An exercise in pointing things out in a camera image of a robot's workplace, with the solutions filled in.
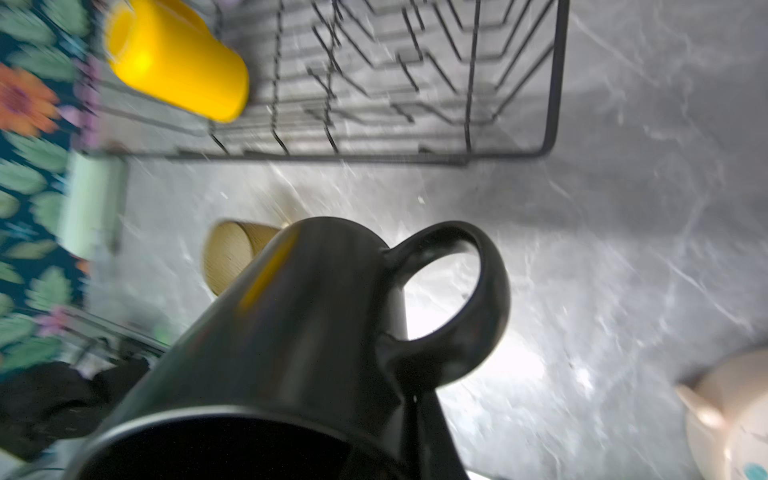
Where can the black wire dish rack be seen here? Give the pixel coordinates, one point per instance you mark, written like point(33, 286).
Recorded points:
point(390, 82)

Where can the black mug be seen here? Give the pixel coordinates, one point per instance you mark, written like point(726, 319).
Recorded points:
point(297, 370)

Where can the olive textured glass tumbler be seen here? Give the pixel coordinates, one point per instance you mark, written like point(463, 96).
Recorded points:
point(229, 248)

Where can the pale green sponge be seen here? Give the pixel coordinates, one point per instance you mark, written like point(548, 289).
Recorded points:
point(92, 203)

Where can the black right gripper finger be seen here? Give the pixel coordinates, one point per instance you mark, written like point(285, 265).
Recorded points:
point(429, 451)

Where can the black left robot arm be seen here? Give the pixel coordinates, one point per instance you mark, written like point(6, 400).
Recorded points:
point(53, 401)

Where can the round pink wall clock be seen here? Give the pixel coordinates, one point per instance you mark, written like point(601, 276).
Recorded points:
point(726, 419)

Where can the yellow mug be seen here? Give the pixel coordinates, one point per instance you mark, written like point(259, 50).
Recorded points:
point(165, 50)

